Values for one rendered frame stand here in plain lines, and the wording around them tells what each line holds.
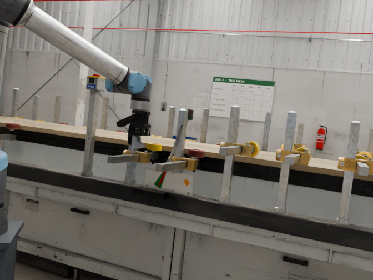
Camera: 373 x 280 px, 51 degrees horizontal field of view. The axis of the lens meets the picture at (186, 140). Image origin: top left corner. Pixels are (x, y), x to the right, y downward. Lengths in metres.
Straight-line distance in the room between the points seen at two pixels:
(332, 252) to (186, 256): 0.80
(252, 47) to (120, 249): 7.34
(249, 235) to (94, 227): 1.01
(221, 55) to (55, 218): 7.20
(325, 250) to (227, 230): 0.43
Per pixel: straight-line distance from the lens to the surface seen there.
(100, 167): 2.33
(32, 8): 1.53
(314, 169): 1.92
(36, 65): 11.39
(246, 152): 1.74
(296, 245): 1.79
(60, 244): 2.63
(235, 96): 9.03
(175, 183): 1.86
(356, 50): 9.14
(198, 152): 1.93
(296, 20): 9.24
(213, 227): 1.86
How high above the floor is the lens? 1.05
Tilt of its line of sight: 3 degrees down
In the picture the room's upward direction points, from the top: 6 degrees clockwise
